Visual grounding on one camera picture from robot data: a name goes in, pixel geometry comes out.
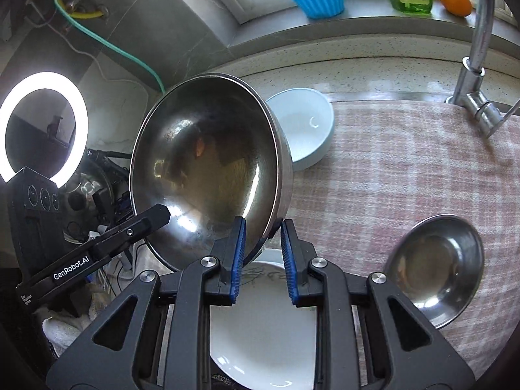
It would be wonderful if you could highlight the yellow gas pipe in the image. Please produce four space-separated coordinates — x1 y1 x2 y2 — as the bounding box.
57 0 108 20

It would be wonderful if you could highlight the chrome kitchen faucet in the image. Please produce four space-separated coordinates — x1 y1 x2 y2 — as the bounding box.
446 0 519 138

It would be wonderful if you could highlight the white gloved left hand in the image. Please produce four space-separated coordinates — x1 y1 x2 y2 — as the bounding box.
36 283 111 358

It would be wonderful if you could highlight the white ring light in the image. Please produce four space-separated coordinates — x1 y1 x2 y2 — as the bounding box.
1 71 89 188

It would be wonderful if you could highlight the steel pot lid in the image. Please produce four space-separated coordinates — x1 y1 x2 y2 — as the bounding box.
59 172 115 220

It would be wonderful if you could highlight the large stainless steel bowl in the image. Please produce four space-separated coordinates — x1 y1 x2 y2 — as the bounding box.
130 73 293 270

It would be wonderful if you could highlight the white power cable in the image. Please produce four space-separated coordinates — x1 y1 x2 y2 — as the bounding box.
38 16 152 107

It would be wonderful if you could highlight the white leaf pattern plate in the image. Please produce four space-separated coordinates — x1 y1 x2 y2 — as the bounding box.
210 249 317 389

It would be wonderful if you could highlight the teal hose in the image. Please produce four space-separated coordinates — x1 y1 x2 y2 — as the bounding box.
53 0 168 95

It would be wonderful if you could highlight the pink plaid cloth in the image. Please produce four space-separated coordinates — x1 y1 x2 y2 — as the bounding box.
287 101 519 376

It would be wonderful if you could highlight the red steel small bowl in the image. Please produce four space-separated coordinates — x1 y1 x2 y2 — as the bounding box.
383 214 485 329

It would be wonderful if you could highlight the orange fruit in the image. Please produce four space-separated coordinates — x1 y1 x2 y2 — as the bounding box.
440 0 473 18

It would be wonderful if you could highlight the light blue ceramic bowl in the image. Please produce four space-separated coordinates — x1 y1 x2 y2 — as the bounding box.
266 87 335 172

